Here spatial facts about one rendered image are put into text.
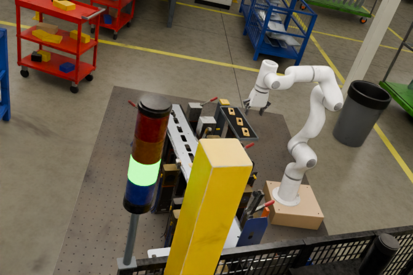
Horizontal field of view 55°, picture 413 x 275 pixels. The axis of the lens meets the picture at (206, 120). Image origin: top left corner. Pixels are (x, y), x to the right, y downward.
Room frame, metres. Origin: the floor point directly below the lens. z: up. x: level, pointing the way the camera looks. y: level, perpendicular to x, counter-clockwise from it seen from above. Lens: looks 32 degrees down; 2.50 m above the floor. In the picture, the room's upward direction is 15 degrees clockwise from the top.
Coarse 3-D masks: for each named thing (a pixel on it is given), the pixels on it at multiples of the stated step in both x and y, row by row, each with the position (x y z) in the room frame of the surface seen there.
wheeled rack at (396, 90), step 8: (408, 32) 6.15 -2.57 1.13; (400, 48) 6.15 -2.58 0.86; (392, 64) 6.14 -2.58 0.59; (384, 80) 6.14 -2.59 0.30; (384, 88) 6.02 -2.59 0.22; (392, 88) 5.94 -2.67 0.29; (400, 88) 6.03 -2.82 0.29; (408, 88) 6.12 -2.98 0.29; (392, 96) 5.78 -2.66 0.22; (400, 96) 5.71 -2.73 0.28; (408, 96) 5.78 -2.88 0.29; (400, 104) 5.56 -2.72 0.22; (408, 104) 5.50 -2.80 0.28; (408, 112) 5.36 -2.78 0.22
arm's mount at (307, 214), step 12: (264, 192) 2.17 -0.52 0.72; (300, 192) 2.17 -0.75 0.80; (312, 192) 2.20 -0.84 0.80; (276, 204) 1.99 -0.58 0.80; (300, 204) 2.04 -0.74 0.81; (312, 204) 2.07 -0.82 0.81; (276, 216) 1.91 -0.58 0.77; (288, 216) 1.92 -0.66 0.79; (300, 216) 1.94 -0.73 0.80; (312, 216) 1.95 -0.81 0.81; (312, 228) 1.96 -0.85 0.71
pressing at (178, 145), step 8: (176, 104) 2.56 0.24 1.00; (176, 112) 2.45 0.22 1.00; (184, 112) 2.47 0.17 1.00; (184, 120) 2.37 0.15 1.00; (168, 128) 2.22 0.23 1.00; (176, 128) 2.25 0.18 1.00; (184, 128) 2.27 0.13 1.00; (168, 136) 2.14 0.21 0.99; (176, 136) 2.16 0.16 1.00; (192, 136) 2.20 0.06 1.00; (176, 144) 2.07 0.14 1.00; (184, 144) 2.09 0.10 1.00; (192, 144) 2.11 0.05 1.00; (176, 152) 1.99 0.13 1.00; (184, 152) 2.01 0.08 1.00; (192, 152) 2.03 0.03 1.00; (184, 160) 1.93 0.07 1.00; (184, 168) 1.86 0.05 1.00; (184, 176) 1.79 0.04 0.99; (232, 224) 1.52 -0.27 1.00; (232, 232) 1.46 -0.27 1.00; (240, 232) 1.48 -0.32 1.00; (232, 240) 1.41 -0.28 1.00; (224, 248) 1.35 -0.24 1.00
